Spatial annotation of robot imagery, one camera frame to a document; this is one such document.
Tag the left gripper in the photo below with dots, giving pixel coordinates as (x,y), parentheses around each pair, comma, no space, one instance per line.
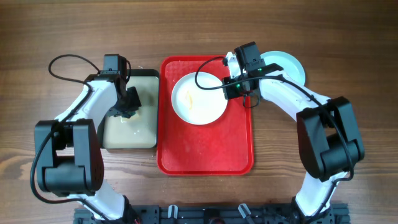
(125,109)

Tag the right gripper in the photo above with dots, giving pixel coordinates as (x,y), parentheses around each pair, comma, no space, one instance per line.
(232,90)

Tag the pale green plate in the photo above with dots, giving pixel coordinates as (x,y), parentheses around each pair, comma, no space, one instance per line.
(288,62)

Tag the green and yellow sponge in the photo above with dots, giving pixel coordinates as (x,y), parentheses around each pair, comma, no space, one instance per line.
(130,115)

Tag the white plate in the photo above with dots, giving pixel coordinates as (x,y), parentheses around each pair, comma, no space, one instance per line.
(198,99)

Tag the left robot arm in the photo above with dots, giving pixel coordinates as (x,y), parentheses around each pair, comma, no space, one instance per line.
(68,164)

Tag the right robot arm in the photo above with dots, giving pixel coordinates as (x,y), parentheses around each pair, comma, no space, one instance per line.
(329,140)

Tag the black tray with soapy water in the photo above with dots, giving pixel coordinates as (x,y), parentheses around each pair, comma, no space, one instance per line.
(140,130)

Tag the red plastic tray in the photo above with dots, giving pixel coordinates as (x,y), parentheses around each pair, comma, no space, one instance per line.
(223,147)

